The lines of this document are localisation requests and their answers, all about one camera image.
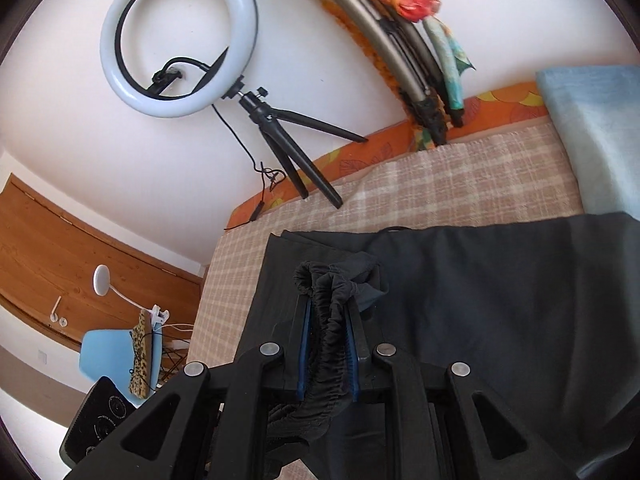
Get wooden door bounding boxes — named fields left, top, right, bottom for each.
left=0, top=172, right=206, bottom=356

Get white ring light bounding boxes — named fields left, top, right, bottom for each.
left=99, top=0, right=261, bottom=120

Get black ring light cable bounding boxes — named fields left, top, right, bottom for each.
left=210, top=104, right=283, bottom=232

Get black mini tripod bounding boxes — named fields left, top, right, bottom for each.
left=220, top=75, right=370, bottom=209

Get leopard print cloth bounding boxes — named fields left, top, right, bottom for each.
left=127, top=310, right=163, bottom=398

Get folded grey stand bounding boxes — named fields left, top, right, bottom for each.
left=275, top=0, right=466, bottom=146

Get white clip lamp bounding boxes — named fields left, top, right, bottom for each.
left=92, top=265, right=173, bottom=323

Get light blue folded cloth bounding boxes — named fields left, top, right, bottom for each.
left=536, top=66, right=640, bottom=221

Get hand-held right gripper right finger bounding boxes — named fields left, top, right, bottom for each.
left=345, top=302, right=576, bottom=480

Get dark grey pants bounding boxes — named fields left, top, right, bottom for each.
left=220, top=212, right=640, bottom=480

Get light blue chair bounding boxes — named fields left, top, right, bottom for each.
left=80, top=329, right=191, bottom=408

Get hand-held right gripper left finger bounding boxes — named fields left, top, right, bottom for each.
left=65, top=295, right=313, bottom=480

